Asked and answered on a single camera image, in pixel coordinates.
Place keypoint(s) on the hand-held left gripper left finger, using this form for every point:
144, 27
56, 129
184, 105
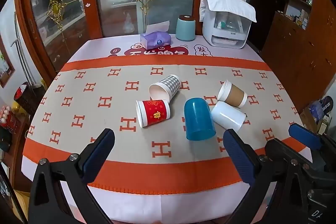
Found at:
98, 151

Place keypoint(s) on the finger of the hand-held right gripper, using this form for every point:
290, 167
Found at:
283, 151
305, 136

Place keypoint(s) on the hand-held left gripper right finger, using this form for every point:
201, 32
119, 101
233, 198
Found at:
237, 154

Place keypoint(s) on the white cup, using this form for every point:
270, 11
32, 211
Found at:
228, 116

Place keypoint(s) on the blue plastic cup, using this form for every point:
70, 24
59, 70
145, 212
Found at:
198, 119

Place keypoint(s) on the brown sleeve paper cup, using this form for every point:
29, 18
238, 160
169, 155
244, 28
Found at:
233, 95

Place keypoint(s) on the red label paper cup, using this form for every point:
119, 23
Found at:
153, 112

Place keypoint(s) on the grey checked paper cup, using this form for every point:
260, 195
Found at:
166, 87

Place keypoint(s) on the cardboard box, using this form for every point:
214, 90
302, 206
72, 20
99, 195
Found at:
308, 119

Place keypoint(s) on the blue bag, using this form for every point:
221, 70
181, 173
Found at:
321, 108

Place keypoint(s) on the orange beige patterned tablecloth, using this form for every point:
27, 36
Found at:
110, 82

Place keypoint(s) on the wooden cabinet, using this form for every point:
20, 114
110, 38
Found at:
302, 61

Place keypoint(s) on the black basket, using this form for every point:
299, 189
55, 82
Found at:
29, 99

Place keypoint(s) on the red gift box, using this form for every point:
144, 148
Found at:
10, 119

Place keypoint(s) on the metal pole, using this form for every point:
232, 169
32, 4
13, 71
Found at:
22, 56

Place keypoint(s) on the white countertop appliance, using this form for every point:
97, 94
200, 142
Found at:
225, 32

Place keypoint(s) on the framed picture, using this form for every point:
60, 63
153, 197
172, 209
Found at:
5, 66

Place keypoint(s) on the purple tissue box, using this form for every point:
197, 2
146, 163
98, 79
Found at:
155, 39

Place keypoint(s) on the teal canister with brown lid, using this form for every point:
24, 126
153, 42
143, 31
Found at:
185, 28

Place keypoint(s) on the white folded cloth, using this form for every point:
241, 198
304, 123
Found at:
231, 5

